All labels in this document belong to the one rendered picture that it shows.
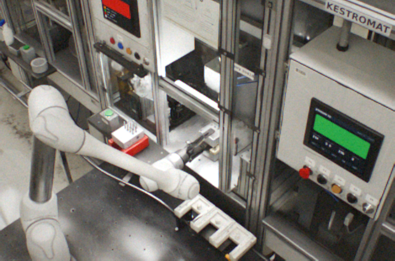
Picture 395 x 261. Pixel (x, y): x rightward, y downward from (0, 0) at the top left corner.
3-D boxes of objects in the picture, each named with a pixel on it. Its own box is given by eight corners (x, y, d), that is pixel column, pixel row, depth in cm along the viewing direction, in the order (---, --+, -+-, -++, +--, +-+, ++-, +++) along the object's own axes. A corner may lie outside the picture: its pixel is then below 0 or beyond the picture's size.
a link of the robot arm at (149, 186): (164, 172, 228) (182, 181, 218) (139, 191, 219) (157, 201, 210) (158, 153, 222) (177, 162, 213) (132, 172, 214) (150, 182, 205)
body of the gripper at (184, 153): (184, 169, 225) (198, 159, 230) (183, 157, 220) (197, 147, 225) (173, 161, 229) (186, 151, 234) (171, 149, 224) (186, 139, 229)
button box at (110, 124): (102, 129, 255) (99, 113, 247) (114, 122, 259) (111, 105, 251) (112, 137, 251) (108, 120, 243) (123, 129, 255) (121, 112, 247)
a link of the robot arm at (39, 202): (24, 245, 217) (15, 210, 232) (59, 239, 225) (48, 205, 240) (33, 108, 176) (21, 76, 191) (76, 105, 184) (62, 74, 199)
